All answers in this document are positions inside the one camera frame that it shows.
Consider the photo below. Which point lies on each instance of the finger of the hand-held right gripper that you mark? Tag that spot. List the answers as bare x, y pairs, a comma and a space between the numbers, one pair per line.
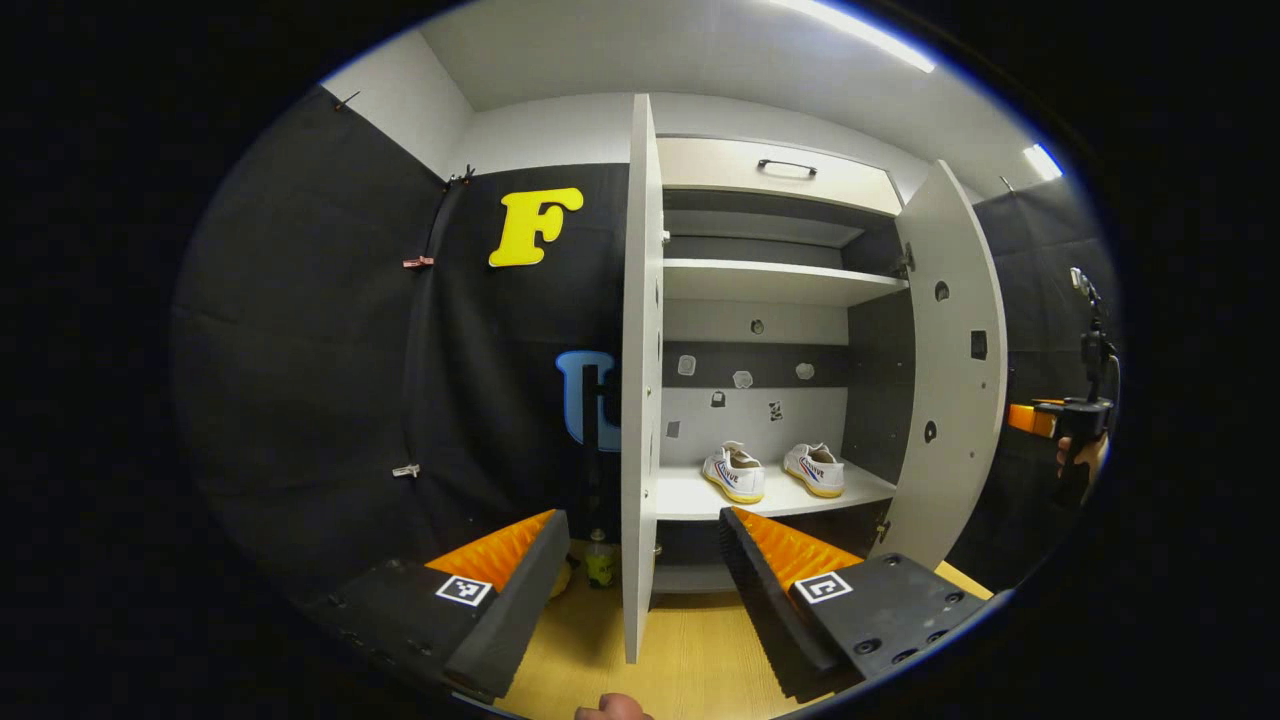
1030, 420

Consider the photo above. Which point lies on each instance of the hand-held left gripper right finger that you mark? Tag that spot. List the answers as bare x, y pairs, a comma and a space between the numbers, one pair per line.
770, 615

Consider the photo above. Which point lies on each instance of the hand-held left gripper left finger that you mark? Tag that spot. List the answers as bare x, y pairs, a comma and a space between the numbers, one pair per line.
520, 610

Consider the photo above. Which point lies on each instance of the white cabinet door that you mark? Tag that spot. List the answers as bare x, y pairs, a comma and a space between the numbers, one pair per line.
950, 480
640, 400

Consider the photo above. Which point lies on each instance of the white shoe cabinet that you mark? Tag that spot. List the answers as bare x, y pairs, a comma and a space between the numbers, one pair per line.
700, 495

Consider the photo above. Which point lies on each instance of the white shoe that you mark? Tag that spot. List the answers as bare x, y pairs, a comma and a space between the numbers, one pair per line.
815, 472
735, 478

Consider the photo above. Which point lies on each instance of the white cabinet drawer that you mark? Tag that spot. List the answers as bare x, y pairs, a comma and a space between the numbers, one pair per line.
700, 165

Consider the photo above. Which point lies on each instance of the green bottle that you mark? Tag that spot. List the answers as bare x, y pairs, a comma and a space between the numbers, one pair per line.
600, 560

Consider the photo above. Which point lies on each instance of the silver cloth clip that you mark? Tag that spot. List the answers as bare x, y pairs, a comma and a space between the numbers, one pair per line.
406, 470

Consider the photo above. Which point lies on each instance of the small ceiling light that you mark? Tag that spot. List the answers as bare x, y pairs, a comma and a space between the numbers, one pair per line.
1042, 162

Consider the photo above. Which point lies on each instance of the pink cloth clip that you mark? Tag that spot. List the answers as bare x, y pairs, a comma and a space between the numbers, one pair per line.
418, 262

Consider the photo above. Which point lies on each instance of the long ceiling light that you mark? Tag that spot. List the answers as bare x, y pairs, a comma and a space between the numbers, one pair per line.
870, 35

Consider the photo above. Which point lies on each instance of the dark cloth clip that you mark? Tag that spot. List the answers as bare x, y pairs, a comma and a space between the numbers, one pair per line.
460, 178

